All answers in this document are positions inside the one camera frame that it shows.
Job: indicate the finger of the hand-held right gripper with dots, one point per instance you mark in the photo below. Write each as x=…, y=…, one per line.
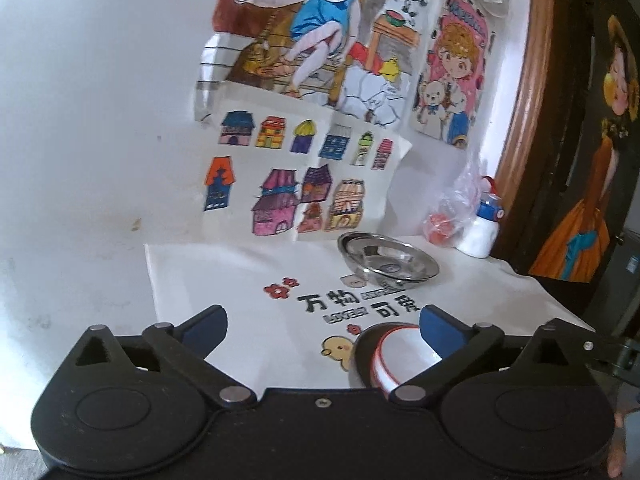
x=600, y=352

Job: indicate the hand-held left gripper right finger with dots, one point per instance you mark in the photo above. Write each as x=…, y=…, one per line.
x=440, y=332

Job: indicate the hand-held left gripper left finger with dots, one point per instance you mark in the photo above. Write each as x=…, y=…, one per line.
x=205, y=327

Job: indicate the white red-rimmed bowl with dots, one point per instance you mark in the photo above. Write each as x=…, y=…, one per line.
x=376, y=365
x=400, y=360

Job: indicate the stainless steel plate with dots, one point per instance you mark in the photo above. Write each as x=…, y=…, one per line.
x=400, y=281
x=390, y=257

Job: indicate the person's right hand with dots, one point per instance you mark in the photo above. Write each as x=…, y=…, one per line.
x=619, y=445

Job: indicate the white printed table mat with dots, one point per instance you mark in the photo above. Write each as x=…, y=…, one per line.
x=280, y=310

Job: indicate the white water bottle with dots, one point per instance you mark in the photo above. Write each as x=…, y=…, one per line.
x=482, y=232

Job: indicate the clear plastic bag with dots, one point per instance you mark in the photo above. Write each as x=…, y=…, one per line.
x=447, y=215

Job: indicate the coloured houses drawing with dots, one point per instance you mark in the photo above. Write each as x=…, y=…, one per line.
x=300, y=180

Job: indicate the orange dress figure painting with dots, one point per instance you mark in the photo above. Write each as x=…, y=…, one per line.
x=595, y=160

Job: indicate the coloured teddy bear drawing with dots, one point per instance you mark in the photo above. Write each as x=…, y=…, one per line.
x=450, y=75

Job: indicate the coloured child drawing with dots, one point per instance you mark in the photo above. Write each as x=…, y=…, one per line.
x=325, y=25

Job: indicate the wooden door frame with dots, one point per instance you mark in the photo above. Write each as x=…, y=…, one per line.
x=530, y=85

